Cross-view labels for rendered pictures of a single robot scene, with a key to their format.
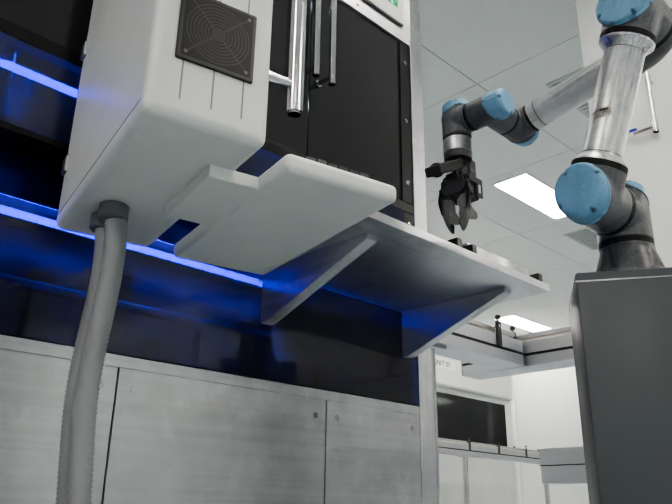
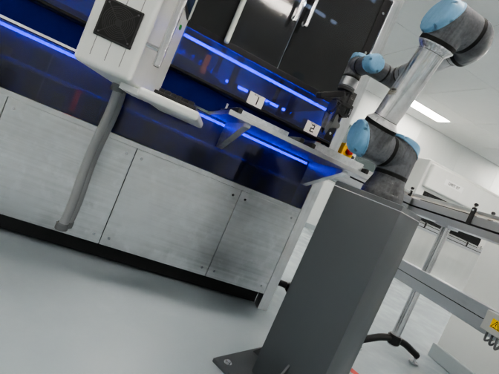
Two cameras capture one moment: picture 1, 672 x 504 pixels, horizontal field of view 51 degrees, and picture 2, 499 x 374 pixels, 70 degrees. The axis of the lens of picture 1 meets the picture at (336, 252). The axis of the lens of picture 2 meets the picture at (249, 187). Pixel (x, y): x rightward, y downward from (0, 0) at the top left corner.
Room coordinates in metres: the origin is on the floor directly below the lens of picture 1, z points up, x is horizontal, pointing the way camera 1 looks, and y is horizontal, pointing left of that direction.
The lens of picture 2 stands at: (0.07, -0.78, 0.72)
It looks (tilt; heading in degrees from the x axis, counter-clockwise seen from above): 3 degrees down; 25
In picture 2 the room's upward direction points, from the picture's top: 23 degrees clockwise
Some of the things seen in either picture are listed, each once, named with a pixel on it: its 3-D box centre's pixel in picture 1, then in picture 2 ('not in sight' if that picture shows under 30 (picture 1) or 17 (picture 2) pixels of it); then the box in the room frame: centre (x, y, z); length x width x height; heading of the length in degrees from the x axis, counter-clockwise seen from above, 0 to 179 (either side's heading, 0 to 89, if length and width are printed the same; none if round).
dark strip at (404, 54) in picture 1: (406, 149); (357, 70); (1.96, -0.22, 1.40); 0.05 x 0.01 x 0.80; 134
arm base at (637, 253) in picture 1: (628, 264); (385, 186); (1.45, -0.64, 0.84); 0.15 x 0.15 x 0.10
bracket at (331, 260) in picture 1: (315, 282); (231, 137); (1.47, 0.04, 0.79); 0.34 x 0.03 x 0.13; 44
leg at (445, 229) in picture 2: not in sight; (419, 286); (2.43, -0.93, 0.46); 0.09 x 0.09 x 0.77; 44
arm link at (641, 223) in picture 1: (620, 215); (397, 155); (1.44, -0.64, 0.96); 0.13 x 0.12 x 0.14; 133
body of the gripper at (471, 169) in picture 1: (460, 178); (341, 102); (1.61, -0.31, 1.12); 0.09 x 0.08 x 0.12; 134
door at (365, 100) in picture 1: (362, 97); (336, 34); (1.83, -0.07, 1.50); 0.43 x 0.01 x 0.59; 134
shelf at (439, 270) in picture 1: (388, 277); (284, 144); (1.65, -0.13, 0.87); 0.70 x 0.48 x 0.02; 134
